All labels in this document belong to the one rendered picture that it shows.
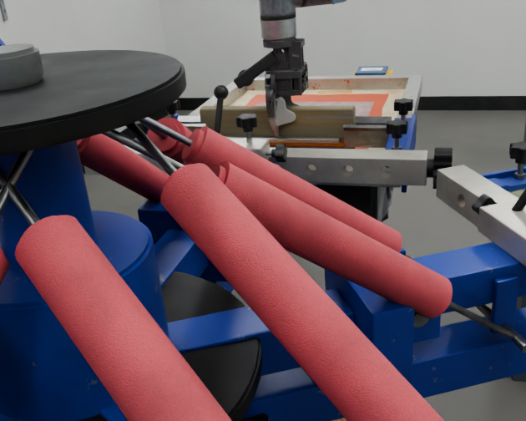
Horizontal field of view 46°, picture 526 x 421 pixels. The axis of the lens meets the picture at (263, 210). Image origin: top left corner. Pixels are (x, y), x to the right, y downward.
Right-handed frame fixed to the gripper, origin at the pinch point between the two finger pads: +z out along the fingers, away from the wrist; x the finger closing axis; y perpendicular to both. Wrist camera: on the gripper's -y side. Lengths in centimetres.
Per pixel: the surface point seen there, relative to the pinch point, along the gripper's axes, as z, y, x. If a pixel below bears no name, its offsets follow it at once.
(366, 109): 5.3, 15.7, 35.0
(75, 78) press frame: -31, 6, -83
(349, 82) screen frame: 3, 8, 56
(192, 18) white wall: 23, -172, 367
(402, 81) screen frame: 3, 24, 56
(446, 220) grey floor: 101, 38, 166
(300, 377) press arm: 8, 22, -73
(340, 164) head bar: -2.0, 19.2, -26.6
